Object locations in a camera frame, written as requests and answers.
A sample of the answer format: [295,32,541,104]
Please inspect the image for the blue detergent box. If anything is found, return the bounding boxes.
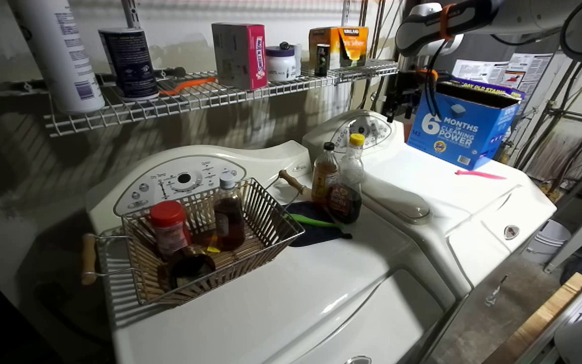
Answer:
[406,77,525,171]

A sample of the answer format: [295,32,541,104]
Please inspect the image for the black cap amber bottle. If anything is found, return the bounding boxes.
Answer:
[312,142,340,205]

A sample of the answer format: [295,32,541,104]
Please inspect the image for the red lid spice jar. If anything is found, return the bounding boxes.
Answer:
[149,200,191,259]

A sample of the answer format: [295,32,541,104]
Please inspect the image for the dark blue cloth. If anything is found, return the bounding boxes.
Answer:
[284,201,353,248]

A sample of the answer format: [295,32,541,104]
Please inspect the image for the bundle of metal pipes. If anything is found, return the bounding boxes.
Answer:
[512,61,582,175]

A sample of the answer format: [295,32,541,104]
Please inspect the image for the white washing machine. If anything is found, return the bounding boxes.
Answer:
[302,109,558,300]

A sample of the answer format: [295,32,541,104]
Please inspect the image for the white bucket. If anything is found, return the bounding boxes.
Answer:
[522,219,572,264]

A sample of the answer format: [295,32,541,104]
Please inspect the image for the dryer door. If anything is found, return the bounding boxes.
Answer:
[263,268,447,364]

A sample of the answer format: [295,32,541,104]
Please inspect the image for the pink stick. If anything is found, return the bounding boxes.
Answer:
[455,170,507,180]

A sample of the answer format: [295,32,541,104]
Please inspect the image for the washing machine lid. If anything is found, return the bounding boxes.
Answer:
[359,144,530,239]

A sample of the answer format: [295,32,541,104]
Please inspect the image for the wire basket with wooden handles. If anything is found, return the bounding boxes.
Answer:
[81,170,308,306]

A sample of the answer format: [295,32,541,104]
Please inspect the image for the yellow cap dark sauce bottle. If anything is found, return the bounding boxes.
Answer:
[327,133,366,224]

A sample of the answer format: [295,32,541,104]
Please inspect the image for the dark glass jar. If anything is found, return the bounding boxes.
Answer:
[166,245,217,290]

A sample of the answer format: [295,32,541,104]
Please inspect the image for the dark blue canister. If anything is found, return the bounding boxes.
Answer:
[98,27,160,102]

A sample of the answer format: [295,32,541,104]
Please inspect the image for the white wire shelf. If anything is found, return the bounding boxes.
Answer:
[0,59,401,138]

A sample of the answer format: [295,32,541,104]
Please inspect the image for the orange handled tool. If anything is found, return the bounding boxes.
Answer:
[158,67,218,98]

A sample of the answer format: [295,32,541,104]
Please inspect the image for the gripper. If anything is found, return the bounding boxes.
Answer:
[384,71,426,124]

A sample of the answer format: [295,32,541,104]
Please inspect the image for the small black bottle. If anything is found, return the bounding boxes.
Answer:
[315,43,331,77]

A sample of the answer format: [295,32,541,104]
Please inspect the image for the green stick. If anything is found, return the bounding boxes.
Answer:
[285,213,345,230]

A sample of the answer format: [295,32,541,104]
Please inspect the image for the white spray can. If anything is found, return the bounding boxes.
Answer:
[12,0,106,115]

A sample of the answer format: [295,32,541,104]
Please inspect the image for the white cap brown liquid bottle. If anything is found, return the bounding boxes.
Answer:
[213,172,246,251]

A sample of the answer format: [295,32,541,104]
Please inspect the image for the orange box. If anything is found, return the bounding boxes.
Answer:
[309,26,369,70]

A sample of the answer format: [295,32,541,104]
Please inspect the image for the pink and grey box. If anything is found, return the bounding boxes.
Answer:
[211,22,268,92]

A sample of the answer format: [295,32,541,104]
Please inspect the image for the small metal object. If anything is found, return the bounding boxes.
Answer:
[484,275,509,307]

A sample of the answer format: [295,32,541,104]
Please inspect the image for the white jar with dark lid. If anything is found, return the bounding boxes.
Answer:
[265,41,298,82]

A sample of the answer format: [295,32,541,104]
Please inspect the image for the dryer knob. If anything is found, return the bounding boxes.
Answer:
[172,170,202,191]

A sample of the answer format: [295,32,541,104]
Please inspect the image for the white dryer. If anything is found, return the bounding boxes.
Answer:
[85,141,457,364]

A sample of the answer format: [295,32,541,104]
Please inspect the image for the papers on wall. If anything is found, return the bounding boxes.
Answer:
[452,53,554,116]

